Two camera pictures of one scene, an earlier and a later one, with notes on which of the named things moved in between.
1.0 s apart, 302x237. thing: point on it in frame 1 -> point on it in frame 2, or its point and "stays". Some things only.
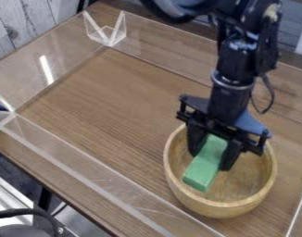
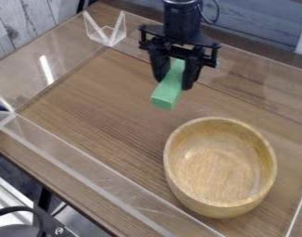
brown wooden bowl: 239,192 stays
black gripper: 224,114 -> 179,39
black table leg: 44,199 stays
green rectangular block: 203,167 -> 168,91
